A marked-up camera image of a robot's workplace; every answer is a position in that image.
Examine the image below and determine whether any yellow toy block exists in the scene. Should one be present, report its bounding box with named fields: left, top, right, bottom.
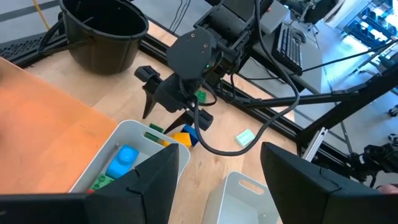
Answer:
left=170, top=132, right=193, bottom=149

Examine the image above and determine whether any light blue rounded toy brick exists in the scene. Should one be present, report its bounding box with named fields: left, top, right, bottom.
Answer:
left=105, top=144, right=140, bottom=180

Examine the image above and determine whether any green studded toy brick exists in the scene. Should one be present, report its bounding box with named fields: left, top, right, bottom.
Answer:
left=90, top=173, right=115, bottom=191
left=195, top=89, right=208, bottom=104

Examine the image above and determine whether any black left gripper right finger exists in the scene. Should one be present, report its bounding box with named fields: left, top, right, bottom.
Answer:
left=260, top=141, right=398, bottom=224

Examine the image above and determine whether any flat green toy brick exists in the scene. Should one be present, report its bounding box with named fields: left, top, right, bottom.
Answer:
left=143, top=131, right=163, bottom=144
left=148, top=123, right=165, bottom=134

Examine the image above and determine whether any storage shelf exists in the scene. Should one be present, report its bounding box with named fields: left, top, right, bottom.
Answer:
left=343, top=0, right=398, bottom=49

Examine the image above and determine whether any mint green toy piece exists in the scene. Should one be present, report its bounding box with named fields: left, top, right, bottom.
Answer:
left=235, top=129, right=256, bottom=148

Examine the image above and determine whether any black computer keyboard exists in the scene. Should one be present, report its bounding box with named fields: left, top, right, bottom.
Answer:
left=271, top=23, right=305, bottom=77

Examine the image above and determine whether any black device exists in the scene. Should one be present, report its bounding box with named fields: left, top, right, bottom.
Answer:
left=348, top=141, right=398, bottom=187

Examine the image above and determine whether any dark blue toy block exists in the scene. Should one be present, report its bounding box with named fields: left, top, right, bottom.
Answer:
left=182, top=124, right=200, bottom=147

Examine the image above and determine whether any black plastic bucket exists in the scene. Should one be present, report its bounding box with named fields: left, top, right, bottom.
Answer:
left=37, top=0, right=150, bottom=76

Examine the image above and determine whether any black table frame rail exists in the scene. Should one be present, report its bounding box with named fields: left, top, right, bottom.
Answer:
left=138, top=32, right=315, bottom=147

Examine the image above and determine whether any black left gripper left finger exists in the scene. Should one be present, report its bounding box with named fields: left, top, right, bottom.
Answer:
left=0, top=142, right=180, bottom=224

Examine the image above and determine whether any yellow floor cable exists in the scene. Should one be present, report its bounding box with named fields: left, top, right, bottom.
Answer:
left=32, top=0, right=50, bottom=31

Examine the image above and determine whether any silver aluminium extrusion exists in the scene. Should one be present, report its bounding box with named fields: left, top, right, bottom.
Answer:
left=302, top=126, right=330, bottom=162

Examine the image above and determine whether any black office chair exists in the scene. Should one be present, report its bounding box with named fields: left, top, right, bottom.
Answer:
left=284, top=0, right=341, bottom=25

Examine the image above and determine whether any thick black right wrist cable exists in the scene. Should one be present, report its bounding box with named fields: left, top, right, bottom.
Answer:
left=186, top=0, right=301, bottom=157

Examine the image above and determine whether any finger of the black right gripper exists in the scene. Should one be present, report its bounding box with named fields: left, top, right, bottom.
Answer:
left=163, top=108, right=215, bottom=135
left=134, top=65, right=162, bottom=120

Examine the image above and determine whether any grey desk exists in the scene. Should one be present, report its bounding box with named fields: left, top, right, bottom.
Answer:
left=251, top=0, right=326, bottom=94

